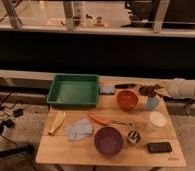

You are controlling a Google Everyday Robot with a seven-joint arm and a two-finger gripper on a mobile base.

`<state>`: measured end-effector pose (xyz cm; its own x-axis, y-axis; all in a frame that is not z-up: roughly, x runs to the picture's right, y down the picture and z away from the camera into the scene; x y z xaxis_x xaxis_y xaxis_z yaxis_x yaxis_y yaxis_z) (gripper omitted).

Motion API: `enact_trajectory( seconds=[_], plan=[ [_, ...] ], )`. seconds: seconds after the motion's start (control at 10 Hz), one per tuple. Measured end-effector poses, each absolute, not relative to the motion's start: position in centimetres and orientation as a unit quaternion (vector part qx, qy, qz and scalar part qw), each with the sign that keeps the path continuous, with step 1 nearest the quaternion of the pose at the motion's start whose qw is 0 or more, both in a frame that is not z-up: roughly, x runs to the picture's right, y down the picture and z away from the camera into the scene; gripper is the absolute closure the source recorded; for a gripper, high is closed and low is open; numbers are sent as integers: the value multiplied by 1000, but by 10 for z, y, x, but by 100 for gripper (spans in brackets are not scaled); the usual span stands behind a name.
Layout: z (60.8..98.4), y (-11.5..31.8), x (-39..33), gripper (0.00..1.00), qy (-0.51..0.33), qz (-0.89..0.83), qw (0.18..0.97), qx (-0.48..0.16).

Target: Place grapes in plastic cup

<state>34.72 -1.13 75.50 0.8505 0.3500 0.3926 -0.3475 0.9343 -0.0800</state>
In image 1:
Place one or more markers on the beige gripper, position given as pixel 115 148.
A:
pixel 163 88

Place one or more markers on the dark purple grape bunch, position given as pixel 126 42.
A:
pixel 150 91

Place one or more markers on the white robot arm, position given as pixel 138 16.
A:
pixel 178 88

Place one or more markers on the white lidded container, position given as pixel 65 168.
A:
pixel 156 120

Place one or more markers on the black marker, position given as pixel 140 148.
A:
pixel 125 86

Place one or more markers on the orange bowl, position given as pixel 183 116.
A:
pixel 127 100

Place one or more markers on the metal whisk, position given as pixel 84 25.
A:
pixel 133 136

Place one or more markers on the black smartphone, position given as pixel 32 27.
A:
pixel 159 147

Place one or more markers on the blue sponge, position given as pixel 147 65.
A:
pixel 107 90

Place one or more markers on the orange carrot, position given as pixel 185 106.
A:
pixel 98 119

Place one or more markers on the purple bowl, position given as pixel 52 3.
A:
pixel 108 141

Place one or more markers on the light blue cloth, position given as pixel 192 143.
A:
pixel 79 130

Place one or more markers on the green plastic tray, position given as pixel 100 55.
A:
pixel 74 91

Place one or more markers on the black power adapter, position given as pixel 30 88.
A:
pixel 17 113

